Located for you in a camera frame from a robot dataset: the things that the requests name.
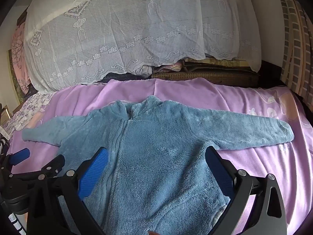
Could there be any brown woven trunk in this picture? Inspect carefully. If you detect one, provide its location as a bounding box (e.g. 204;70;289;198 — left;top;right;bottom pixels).
151;58;260;89

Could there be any pink patterned cloth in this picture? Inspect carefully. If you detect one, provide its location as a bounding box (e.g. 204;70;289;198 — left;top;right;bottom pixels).
156;62;184;73

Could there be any plaid curtain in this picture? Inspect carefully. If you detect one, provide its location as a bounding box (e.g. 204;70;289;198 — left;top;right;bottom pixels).
273;0;313;96

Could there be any dark blue cloth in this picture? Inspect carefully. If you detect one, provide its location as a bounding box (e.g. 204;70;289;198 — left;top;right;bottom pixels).
96;72;152;84

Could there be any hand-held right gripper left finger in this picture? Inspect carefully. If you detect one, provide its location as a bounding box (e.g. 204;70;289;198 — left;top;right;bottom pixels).
26;146;110;235

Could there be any pink floral cloth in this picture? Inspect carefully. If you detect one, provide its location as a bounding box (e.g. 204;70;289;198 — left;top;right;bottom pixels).
11;22;33;95

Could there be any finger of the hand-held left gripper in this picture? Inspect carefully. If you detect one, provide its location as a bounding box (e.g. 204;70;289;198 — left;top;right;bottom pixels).
37;155;67;180
6;148;30;178

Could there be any blue fleece zip jacket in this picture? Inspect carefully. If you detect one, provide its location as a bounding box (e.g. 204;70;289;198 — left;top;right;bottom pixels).
22;95;295;235

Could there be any purple blanket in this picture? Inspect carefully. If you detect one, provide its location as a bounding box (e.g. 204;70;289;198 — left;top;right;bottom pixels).
7;78;313;235

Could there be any purple flowered bed sheet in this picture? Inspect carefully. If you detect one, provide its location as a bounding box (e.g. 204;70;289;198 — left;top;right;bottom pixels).
0;92;57;134

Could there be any white lace cover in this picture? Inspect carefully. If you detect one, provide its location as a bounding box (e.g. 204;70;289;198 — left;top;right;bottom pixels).
23;0;263;95

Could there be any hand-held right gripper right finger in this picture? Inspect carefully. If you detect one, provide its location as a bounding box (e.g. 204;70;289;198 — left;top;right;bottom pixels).
205;146;288;235

